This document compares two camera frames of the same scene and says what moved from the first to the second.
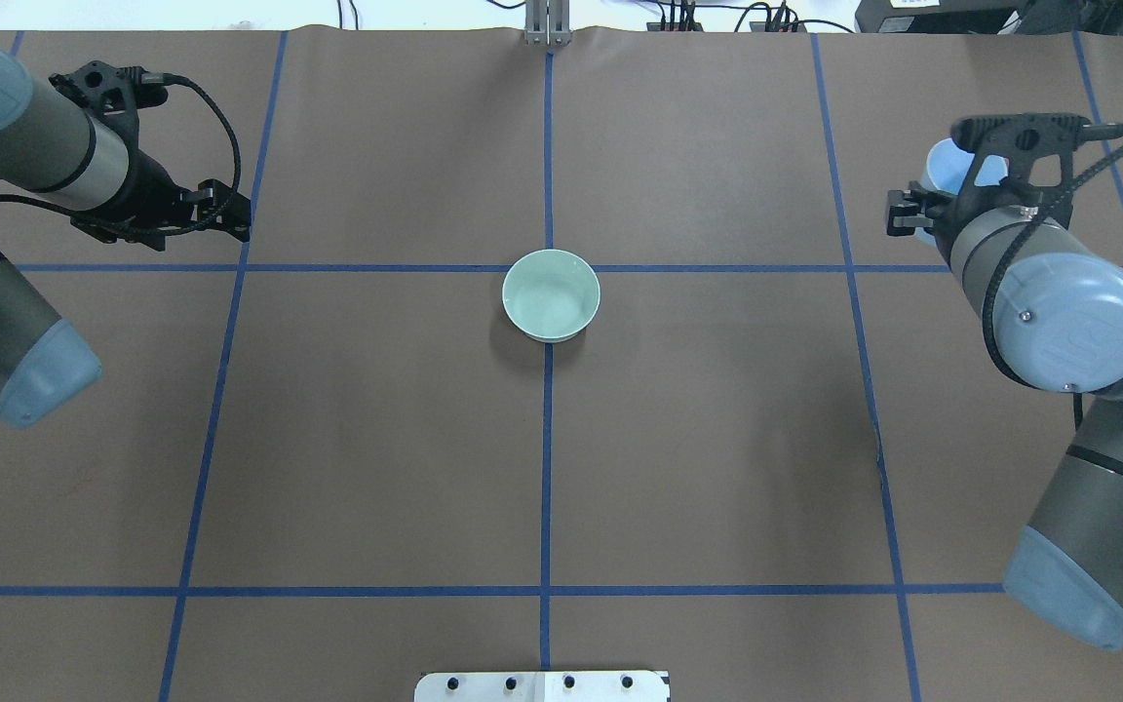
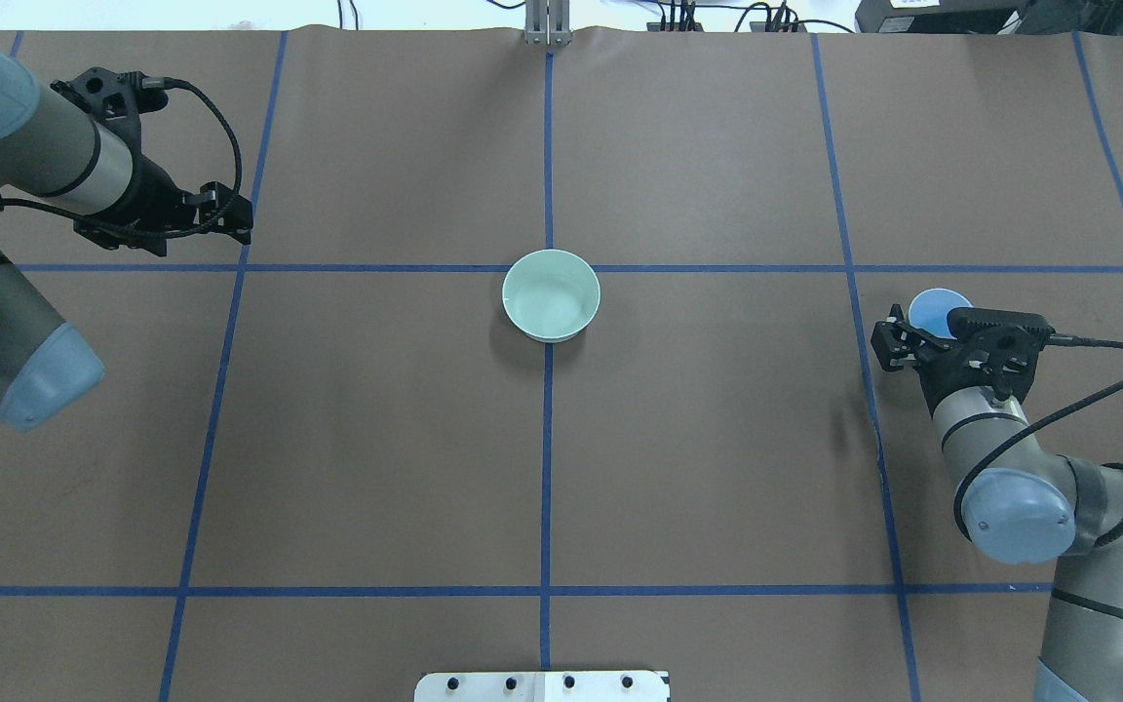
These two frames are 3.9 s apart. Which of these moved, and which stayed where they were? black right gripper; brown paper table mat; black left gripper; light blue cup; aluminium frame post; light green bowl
Moved: black right gripper; light blue cup
Stayed: black left gripper; light green bowl; aluminium frame post; brown paper table mat
